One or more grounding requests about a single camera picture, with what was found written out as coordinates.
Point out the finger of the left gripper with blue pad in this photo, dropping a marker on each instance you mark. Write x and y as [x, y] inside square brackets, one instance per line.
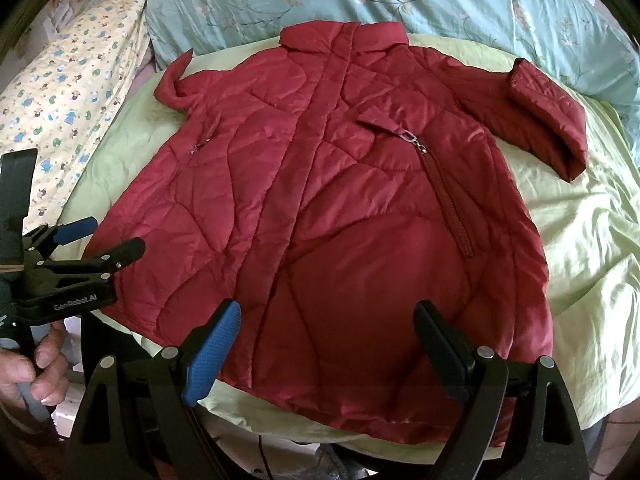
[45, 239]

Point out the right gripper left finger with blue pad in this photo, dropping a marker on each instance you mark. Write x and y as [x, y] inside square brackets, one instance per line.
[137, 415]

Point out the red quilted padded jacket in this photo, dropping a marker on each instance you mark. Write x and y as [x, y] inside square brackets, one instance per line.
[328, 185]

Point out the teal floral duvet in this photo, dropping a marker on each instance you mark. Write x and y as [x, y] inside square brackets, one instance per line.
[568, 39]

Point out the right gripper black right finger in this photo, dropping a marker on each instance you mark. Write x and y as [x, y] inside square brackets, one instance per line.
[518, 421]

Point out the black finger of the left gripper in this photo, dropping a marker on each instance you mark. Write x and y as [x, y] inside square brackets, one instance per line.
[100, 267]

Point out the person's left hand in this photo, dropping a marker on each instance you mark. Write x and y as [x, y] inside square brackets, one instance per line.
[45, 374]

